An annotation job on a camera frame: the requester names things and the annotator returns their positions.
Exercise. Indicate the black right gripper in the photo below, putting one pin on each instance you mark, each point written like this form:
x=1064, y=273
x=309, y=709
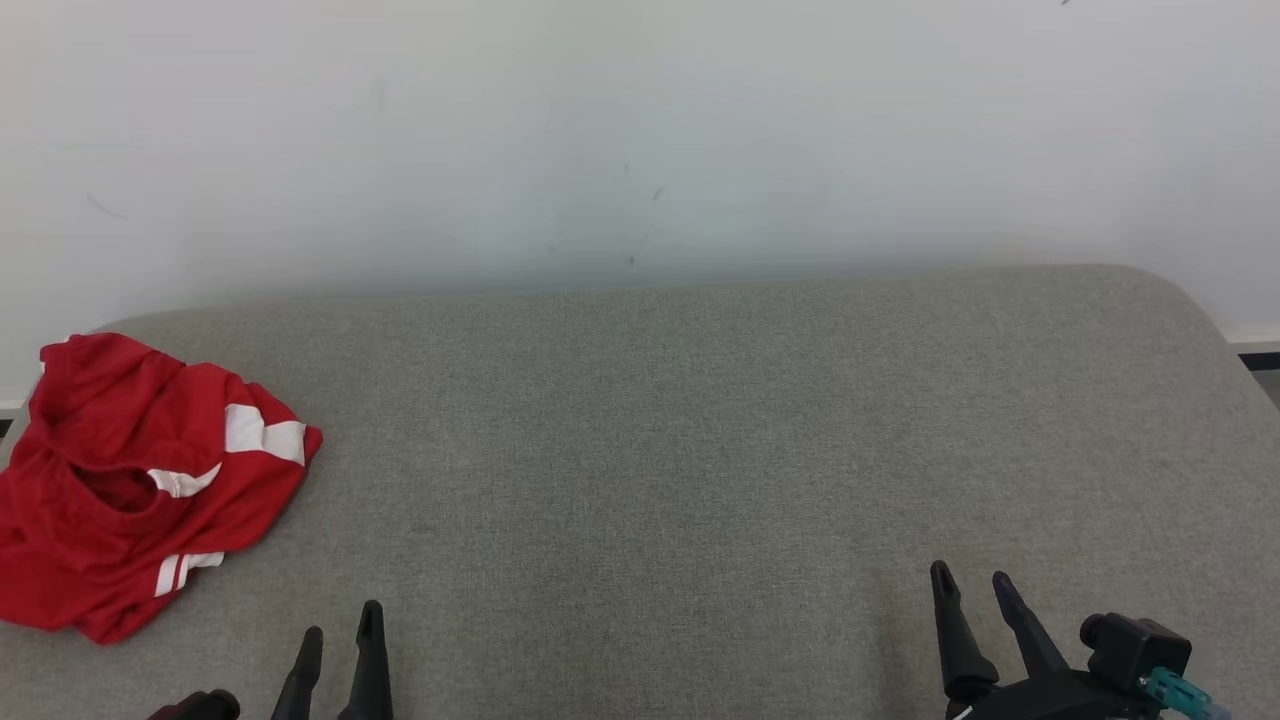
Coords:
x=1050, y=700

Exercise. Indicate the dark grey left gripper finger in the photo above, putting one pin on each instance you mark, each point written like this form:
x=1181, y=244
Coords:
x=300, y=680
x=370, y=670

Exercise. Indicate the red shorts with white stripes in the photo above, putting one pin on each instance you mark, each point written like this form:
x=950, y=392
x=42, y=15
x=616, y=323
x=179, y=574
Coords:
x=90, y=560

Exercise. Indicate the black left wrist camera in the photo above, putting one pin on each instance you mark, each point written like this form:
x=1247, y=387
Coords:
x=200, y=706

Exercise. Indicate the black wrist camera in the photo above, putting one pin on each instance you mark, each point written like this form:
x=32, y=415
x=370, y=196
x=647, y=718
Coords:
x=200, y=706
x=1140, y=645

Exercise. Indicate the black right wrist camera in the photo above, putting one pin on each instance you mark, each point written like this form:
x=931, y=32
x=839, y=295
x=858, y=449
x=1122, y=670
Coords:
x=1140, y=645

